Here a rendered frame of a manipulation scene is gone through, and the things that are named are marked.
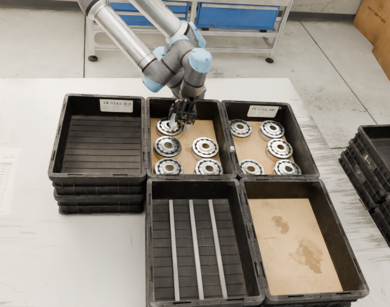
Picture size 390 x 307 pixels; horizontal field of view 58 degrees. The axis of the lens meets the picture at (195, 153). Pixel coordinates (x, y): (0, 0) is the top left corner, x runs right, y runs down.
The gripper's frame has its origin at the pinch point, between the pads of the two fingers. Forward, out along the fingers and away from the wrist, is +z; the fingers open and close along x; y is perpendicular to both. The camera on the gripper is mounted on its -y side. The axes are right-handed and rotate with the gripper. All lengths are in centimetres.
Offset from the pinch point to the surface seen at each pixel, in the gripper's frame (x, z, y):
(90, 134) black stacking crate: -32.8, 6.3, 2.8
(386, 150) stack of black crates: 130, 21, -23
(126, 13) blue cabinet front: -19, 45, -172
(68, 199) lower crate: -37.2, 8.8, 31.2
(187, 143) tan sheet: 4.0, 1.6, 6.8
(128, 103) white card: -19.7, -3.1, -7.0
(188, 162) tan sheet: 3.3, 1.7, 16.5
